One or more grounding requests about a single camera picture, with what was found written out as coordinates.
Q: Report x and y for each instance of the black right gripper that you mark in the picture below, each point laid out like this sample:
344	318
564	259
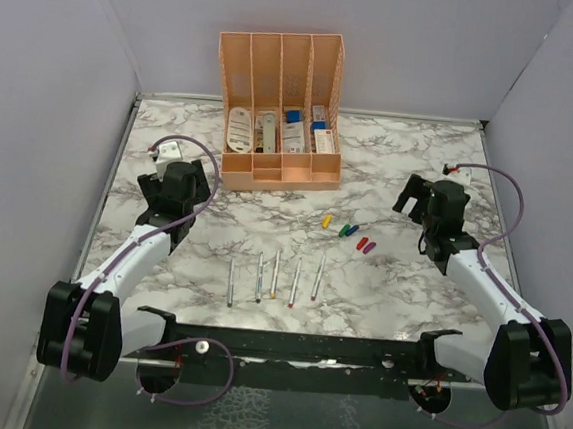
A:
417	188

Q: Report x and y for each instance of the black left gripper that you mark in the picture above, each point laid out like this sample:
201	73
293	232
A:
152	187

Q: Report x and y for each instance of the blue pen cap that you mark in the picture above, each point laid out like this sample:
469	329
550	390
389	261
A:
352	230

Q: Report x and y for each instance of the green pen cap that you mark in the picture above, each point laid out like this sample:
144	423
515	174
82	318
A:
344	230

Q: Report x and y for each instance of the green white pen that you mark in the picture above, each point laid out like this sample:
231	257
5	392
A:
230	286

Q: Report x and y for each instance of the blue white pen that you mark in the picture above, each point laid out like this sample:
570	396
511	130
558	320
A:
259	278

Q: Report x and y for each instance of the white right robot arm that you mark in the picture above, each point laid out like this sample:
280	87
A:
528	361

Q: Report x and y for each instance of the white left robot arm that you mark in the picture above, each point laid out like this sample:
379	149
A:
82	331

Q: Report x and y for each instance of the red pen cap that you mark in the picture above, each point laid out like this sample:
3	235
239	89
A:
362	243

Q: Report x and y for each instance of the magenta pen cap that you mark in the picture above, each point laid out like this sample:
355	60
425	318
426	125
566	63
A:
369	247

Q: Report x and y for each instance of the yellow pen cap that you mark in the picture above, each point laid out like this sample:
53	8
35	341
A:
327	221

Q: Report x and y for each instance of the yellow tipped white pen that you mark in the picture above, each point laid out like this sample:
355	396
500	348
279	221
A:
274	280

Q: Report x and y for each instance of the magenta tipped white pen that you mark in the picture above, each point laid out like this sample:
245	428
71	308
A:
318	278

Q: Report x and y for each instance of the red tipped white pen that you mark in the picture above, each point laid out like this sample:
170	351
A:
294	284

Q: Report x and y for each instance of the white oval packaged item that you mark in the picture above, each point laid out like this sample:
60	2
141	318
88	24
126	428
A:
239	130

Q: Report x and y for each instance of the grey metal flat tool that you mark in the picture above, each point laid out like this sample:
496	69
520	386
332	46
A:
267	130

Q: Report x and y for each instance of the white box blue lid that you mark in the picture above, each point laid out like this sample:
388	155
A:
293	134

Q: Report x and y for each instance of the peach plastic desk organizer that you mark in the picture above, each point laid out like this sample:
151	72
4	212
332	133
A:
267	72

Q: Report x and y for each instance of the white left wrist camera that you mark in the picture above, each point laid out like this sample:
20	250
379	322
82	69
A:
165	154

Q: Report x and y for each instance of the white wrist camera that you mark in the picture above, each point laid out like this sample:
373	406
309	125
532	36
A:
165	154
458	174

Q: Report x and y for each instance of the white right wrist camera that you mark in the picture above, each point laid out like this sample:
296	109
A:
458	174

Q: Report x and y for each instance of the black metal base frame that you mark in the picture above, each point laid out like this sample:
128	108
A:
283	361

